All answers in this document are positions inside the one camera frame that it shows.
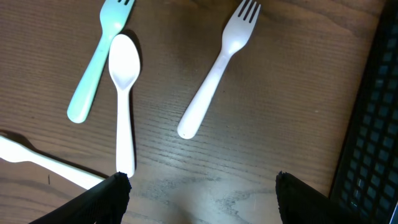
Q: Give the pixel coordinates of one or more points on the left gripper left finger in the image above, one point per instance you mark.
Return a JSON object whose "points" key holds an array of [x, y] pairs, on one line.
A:
{"points": [[105, 203]]}

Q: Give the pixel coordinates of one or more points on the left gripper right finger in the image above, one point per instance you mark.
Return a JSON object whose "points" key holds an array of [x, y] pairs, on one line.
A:
{"points": [[299, 203]]}

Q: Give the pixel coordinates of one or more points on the black perforated plastic basket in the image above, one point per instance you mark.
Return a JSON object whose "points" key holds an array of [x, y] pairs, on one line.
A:
{"points": [[365, 181]]}

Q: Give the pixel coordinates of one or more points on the white plastic fork lower left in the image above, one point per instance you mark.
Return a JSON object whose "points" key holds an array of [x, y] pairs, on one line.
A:
{"points": [[14, 152]]}

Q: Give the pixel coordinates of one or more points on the white spoon on left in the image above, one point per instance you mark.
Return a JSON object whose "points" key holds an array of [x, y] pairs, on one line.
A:
{"points": [[124, 69]]}

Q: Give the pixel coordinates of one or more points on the white plastic fork upright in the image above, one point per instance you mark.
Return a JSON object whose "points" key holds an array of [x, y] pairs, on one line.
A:
{"points": [[234, 37]]}

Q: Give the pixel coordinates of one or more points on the mint green plastic fork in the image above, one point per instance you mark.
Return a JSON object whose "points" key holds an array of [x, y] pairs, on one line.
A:
{"points": [[113, 17]]}

